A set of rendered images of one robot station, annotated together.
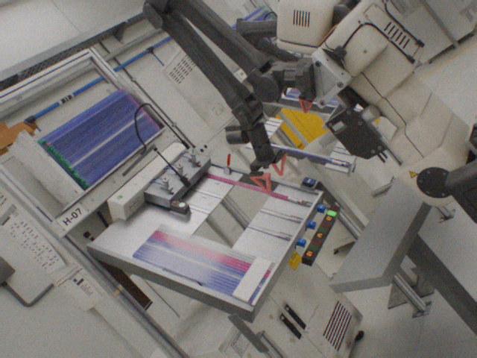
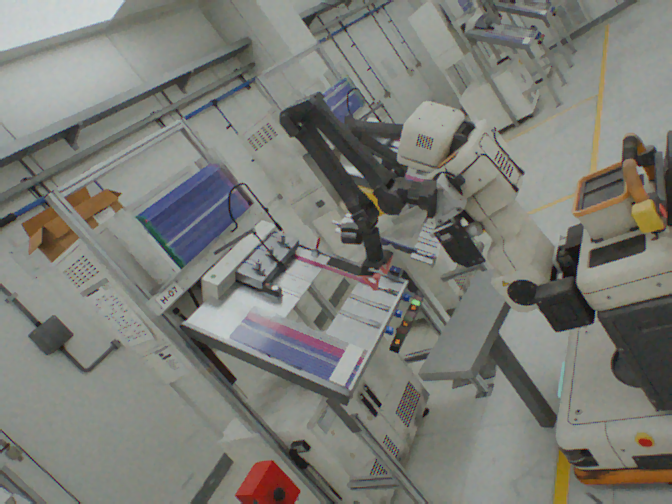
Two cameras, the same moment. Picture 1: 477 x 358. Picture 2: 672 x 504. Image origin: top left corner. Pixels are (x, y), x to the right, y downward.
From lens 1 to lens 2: 0.37 m
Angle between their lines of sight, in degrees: 8
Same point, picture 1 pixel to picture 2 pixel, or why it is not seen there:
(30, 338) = (87, 404)
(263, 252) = (355, 339)
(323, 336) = (396, 414)
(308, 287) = (384, 368)
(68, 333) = (126, 400)
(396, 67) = (503, 193)
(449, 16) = (512, 96)
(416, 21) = (480, 96)
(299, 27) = (421, 148)
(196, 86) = (274, 155)
